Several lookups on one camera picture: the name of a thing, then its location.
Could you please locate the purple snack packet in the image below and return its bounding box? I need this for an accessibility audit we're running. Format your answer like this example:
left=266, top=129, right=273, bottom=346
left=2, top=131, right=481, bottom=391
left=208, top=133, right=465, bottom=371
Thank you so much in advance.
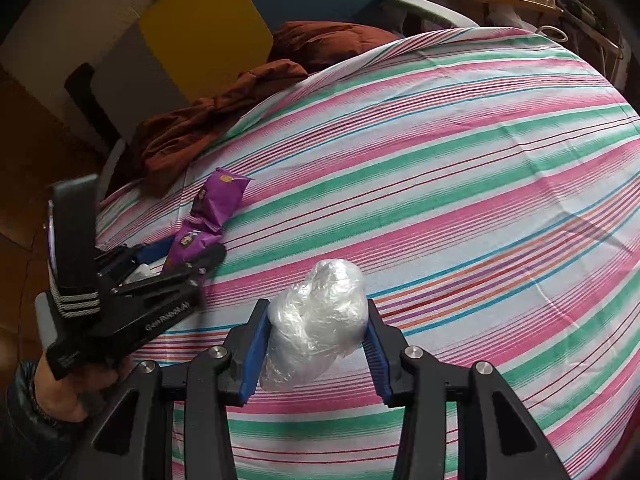
left=163, top=218, right=222, bottom=273
left=190, top=168, right=250, bottom=233

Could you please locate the white plastic bag ball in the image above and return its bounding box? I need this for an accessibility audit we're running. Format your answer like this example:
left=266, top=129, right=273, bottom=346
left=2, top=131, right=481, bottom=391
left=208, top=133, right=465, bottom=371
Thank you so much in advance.
left=259, top=259, right=369, bottom=391

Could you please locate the person's left hand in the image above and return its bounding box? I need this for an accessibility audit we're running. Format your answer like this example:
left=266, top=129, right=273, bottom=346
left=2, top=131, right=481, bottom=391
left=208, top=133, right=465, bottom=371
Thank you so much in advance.
left=34, top=354, right=134, bottom=422

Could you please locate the rust red quilt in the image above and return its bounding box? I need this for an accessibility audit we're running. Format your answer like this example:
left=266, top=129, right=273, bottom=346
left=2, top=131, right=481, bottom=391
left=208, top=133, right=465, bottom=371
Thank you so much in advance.
left=132, top=21, right=399, bottom=197

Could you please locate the yellow blue headboard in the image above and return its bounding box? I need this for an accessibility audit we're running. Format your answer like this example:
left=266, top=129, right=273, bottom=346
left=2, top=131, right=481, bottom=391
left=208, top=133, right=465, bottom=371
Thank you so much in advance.
left=138, top=0, right=375, bottom=101

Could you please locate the striped bed sheet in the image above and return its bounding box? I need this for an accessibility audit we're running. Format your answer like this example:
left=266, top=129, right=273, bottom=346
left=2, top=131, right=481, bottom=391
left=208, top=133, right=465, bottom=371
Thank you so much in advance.
left=98, top=27, right=639, bottom=479

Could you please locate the left gripper tracker mount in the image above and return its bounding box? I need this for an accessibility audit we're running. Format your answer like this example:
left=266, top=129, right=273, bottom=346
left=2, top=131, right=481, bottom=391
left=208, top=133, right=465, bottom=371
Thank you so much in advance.
left=46, top=174, right=100, bottom=318

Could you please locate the white bed frame rail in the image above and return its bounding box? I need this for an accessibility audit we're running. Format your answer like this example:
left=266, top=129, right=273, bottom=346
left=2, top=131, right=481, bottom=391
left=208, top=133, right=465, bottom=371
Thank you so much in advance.
left=382, top=0, right=478, bottom=28

